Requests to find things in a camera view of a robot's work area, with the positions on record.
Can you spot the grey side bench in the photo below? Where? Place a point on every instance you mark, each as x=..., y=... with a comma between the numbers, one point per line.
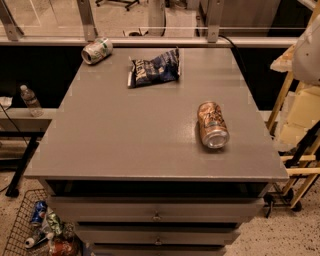
x=20, y=135

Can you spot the white bottle in basket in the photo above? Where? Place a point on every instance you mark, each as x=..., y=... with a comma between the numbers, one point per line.
x=36, y=239

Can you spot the blue chip bag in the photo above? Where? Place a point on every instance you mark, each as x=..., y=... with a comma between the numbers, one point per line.
x=161, y=69

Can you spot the red soda can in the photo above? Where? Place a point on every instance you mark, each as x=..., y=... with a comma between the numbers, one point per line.
x=63, y=248

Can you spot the green white soda can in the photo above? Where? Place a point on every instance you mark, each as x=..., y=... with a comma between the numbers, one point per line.
x=96, y=51

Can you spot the wire basket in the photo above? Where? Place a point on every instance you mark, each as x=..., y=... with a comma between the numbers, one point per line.
x=22, y=229

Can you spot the grey drawer cabinet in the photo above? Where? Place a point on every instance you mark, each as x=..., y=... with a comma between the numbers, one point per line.
x=128, y=167

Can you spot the blue soda can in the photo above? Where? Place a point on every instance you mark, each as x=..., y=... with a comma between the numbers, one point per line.
x=39, y=213

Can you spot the clear plastic water bottle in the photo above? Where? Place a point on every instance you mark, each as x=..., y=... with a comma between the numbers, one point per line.
x=31, y=101

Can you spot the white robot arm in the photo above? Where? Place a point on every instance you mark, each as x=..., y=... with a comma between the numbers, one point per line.
x=306, y=57

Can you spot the green crushed can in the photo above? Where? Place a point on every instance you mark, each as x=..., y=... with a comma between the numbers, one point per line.
x=55, y=223

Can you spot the metal railing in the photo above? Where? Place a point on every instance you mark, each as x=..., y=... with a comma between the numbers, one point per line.
x=248, y=23

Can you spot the orange soda can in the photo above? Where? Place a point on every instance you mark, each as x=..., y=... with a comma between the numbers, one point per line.
x=212, y=127

